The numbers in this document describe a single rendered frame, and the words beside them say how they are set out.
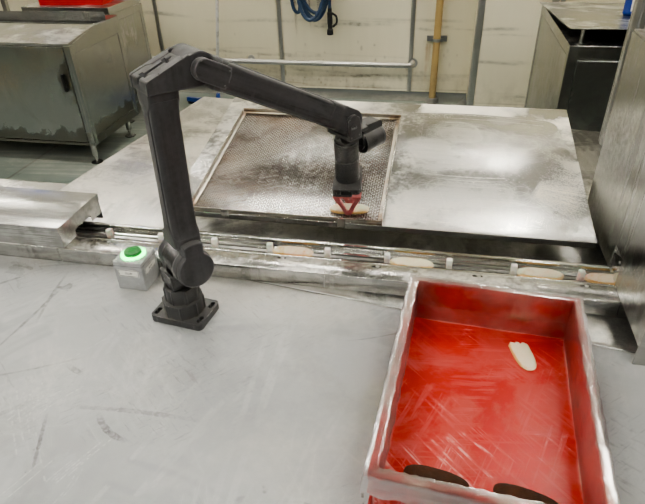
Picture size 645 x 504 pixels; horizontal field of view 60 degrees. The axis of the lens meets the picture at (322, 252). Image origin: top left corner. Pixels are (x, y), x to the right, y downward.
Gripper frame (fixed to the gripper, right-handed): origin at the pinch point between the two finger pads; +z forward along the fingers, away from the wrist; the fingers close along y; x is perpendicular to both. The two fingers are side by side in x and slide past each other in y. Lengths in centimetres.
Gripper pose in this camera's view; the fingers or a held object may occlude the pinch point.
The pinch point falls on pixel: (348, 206)
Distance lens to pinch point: 140.4
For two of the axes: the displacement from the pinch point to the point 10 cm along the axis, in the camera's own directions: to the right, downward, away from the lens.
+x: -9.9, -0.3, 1.2
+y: 1.1, -6.9, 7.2
